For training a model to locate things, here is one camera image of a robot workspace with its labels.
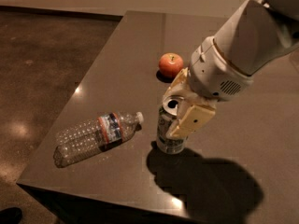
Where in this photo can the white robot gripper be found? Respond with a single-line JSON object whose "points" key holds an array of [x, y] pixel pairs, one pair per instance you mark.
{"points": [[215, 72]]}

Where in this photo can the green 7up soda can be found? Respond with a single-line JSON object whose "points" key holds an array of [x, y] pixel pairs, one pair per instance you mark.
{"points": [[167, 115]]}

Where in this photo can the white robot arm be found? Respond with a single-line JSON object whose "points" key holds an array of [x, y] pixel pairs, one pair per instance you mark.
{"points": [[256, 34]]}

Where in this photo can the clear plastic water bottle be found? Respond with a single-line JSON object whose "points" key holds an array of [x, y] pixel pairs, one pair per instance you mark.
{"points": [[94, 136]]}

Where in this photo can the red apple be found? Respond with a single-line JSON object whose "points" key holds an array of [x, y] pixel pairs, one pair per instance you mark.
{"points": [[170, 64]]}

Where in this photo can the black shoe tip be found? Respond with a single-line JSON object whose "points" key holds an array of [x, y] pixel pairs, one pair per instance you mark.
{"points": [[11, 215]]}

